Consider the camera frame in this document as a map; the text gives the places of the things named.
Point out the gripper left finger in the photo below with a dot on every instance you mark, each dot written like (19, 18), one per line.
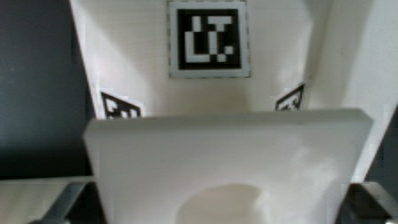
(56, 215)

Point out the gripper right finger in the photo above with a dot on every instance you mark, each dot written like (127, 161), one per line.
(372, 204)

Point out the white lamp base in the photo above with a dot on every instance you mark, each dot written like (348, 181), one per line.
(245, 91)

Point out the white U-shaped fence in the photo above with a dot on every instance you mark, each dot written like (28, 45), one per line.
(28, 197)

